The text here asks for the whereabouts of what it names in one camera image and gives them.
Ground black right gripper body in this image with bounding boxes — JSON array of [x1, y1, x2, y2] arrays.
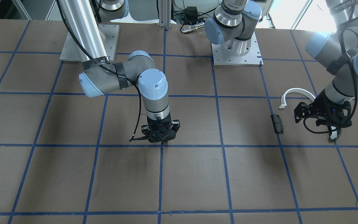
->
[[141, 116, 180, 143]]

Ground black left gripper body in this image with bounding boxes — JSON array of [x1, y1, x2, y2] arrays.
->
[[294, 90, 352, 128]]

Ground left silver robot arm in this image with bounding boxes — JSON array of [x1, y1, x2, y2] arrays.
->
[[205, 0, 358, 128]]

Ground green curved brake shoe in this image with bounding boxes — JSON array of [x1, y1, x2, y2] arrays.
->
[[328, 126, 342, 141]]

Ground white curved plastic part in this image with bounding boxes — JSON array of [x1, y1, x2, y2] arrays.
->
[[279, 88, 316, 109]]

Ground dark grey brake pad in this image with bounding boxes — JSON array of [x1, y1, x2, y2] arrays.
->
[[270, 114, 284, 134]]

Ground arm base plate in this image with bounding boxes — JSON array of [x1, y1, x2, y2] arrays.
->
[[211, 33, 264, 66], [60, 25, 119, 62]]

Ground aluminium frame post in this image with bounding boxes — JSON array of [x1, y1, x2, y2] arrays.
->
[[157, 0, 172, 30]]

